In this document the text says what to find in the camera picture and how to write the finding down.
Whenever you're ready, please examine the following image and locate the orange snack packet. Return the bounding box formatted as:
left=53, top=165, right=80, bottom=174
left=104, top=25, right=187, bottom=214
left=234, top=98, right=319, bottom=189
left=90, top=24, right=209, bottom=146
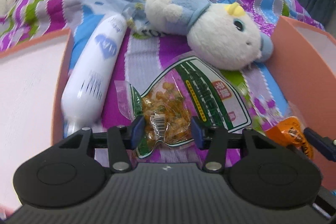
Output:
left=265, top=116, right=314, bottom=160

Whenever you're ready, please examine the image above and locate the green white snack bag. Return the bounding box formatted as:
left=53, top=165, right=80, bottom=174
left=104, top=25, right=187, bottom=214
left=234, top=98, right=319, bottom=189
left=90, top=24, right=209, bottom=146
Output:
left=114, top=56, right=252, bottom=159

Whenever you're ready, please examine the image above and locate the white spray bottle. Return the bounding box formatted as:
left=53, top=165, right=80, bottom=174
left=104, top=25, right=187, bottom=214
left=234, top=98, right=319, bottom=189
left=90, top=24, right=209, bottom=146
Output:
left=61, top=14, right=127, bottom=136

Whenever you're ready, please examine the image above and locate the pink cardboard box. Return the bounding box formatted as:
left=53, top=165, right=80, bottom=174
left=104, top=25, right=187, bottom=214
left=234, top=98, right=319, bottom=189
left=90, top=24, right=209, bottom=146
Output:
left=266, top=16, right=336, bottom=191

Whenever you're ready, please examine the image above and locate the white blue plush toy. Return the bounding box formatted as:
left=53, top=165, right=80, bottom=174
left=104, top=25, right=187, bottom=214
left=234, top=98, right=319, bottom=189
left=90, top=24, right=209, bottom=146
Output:
left=145, top=0, right=273, bottom=71

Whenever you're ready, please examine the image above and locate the pink box lid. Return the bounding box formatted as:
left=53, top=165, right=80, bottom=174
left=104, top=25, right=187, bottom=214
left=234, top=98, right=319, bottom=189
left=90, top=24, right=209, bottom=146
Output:
left=1, top=29, right=74, bottom=211

